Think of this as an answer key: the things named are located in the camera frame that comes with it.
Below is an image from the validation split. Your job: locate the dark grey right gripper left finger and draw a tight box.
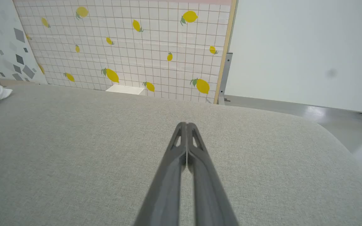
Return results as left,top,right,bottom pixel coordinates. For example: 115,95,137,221
134,122,188,226

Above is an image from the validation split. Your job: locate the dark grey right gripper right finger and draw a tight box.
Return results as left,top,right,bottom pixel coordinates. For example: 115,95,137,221
187,122,239,226

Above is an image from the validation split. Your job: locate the white cardboard box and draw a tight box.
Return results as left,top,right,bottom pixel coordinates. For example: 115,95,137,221
106,84,146,96

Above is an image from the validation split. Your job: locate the grey metal partition foot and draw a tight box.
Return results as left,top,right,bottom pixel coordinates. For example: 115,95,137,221
217,52,233,105

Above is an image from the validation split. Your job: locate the lemon print tiled partition panel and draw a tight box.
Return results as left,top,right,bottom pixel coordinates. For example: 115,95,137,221
13,0,239,104

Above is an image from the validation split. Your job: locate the grey diamond pattern panel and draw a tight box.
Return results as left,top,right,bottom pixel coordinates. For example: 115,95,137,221
0,0,48,85

